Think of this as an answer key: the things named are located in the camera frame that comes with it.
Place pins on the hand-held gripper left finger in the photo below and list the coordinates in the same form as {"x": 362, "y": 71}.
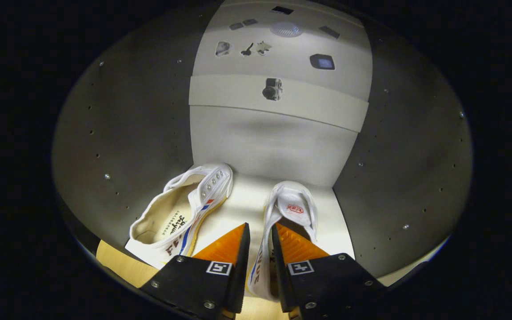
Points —
{"x": 240, "y": 284}

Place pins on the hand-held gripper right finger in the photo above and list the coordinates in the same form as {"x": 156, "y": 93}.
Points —
{"x": 282, "y": 289}

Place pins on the white canvas shoe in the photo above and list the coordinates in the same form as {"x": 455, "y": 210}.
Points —
{"x": 294, "y": 206}
{"x": 171, "y": 218}

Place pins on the grey shoe cabinet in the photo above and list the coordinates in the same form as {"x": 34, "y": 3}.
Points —
{"x": 274, "y": 142}

